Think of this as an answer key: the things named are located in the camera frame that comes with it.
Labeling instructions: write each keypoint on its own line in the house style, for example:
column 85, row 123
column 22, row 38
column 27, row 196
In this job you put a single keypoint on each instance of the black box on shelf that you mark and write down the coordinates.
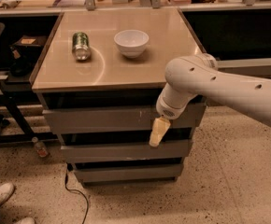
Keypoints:
column 31, row 41

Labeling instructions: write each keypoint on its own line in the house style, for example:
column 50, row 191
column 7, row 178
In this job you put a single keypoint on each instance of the grey bottom drawer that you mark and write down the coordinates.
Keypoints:
column 126, row 174

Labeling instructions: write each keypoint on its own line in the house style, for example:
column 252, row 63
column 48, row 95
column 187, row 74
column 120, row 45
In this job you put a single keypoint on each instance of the grey top drawer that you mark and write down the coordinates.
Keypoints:
column 101, row 119

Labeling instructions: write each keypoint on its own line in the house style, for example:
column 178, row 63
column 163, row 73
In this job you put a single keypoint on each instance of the small plastic bottle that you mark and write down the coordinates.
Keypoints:
column 40, row 148

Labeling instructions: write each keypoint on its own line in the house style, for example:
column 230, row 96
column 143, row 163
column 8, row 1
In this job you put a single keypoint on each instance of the grey middle drawer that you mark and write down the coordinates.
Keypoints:
column 126, row 151

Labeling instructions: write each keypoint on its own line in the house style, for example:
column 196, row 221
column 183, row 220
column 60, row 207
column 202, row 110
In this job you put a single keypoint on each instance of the green soda can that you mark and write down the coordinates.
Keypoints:
column 80, row 46

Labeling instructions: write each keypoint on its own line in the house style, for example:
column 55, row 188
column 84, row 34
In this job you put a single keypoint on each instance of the grey drawer cabinet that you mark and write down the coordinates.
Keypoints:
column 108, row 78

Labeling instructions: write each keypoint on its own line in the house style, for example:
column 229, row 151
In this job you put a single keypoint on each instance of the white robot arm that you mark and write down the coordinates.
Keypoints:
column 189, row 76

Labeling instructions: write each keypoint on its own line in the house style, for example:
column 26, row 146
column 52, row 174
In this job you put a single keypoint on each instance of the white bowl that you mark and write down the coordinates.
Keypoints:
column 131, row 43

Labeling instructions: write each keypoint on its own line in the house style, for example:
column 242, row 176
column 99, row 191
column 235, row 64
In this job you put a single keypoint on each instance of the grey drawer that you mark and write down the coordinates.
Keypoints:
column 126, row 151
column 126, row 174
column 101, row 119

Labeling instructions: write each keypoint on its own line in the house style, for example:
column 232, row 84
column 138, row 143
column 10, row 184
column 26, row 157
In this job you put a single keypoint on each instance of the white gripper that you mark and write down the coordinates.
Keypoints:
column 167, row 110

